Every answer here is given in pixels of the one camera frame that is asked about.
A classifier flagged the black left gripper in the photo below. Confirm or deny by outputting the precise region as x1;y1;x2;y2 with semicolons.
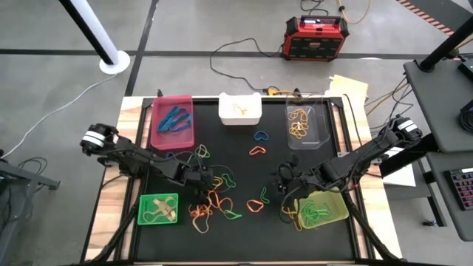
183;165;216;206

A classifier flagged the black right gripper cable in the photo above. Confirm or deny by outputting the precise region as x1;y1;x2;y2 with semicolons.
278;184;301;225

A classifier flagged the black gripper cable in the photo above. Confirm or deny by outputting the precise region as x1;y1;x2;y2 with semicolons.
278;184;301;225
147;149;237;193

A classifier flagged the black table frame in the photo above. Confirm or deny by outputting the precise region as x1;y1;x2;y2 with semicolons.
125;95;367;264

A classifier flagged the grey stand base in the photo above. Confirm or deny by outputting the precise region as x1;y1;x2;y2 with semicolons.
0;149;62;266

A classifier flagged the green plastic basket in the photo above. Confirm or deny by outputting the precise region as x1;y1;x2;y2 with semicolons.
136;192;179;226

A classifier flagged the black desk post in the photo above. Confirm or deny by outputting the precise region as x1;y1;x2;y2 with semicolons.
418;16;473;73

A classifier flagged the yellow extension cable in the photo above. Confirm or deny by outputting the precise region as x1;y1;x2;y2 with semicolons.
337;0;372;25

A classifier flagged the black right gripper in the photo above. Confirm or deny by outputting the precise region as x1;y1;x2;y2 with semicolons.
276;157;319;208

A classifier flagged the thin blue rubber band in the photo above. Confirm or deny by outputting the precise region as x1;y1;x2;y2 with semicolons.
164;106;188;123
169;114;194;134

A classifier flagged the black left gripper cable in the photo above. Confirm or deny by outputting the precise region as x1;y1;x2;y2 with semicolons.
147;149;237;193

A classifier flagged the white plastic basket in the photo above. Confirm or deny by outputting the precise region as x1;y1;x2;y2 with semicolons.
217;92;263;126

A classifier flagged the clear plastic basket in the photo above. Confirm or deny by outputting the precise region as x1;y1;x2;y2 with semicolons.
284;96;331;151

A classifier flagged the black table mat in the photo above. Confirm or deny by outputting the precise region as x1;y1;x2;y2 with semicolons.
133;98;356;262

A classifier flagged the yellow paper sheet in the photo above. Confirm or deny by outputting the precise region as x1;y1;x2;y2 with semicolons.
326;74;370;109

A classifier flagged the black cable bundle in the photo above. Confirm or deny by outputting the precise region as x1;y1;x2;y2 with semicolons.
16;156;50;177
363;76;412;131

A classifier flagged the grey desk top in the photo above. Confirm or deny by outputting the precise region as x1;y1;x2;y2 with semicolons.
402;55;473;154
424;151;473;242

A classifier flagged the yellow plastic basket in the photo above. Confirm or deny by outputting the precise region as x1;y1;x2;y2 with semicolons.
295;190;350;231

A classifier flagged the black support beam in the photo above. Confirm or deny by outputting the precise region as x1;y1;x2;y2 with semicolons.
378;132;444;179

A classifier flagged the thin tan rubber band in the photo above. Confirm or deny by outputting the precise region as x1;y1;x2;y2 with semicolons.
191;215;211;235

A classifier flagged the white paper sheet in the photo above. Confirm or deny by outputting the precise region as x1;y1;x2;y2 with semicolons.
381;163;418;188

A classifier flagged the coiled black cable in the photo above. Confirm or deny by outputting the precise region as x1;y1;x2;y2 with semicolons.
457;98;473;136

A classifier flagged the white floor cable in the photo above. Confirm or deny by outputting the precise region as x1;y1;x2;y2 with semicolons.
0;72;118;160

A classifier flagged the red black portable power station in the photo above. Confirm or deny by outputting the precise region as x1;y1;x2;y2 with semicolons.
281;15;350;62

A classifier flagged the black floor power cable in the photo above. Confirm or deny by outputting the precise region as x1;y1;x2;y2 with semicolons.
208;37;284;92

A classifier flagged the backlit computer keyboard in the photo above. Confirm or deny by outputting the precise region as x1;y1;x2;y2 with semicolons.
448;166;473;212

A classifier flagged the flat black desk device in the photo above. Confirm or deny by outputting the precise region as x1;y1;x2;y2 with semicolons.
457;55;473;84

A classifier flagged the yellow power plug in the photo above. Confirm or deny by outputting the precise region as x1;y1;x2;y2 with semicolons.
266;86;293;97

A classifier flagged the black frame strut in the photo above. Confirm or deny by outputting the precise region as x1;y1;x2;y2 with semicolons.
343;199;402;264
86;199;146;264

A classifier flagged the pink plastic basket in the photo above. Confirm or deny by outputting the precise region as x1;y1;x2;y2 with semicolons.
149;94;196;151

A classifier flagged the pole with white round base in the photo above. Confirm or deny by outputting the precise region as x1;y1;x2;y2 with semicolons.
58;0;132;76

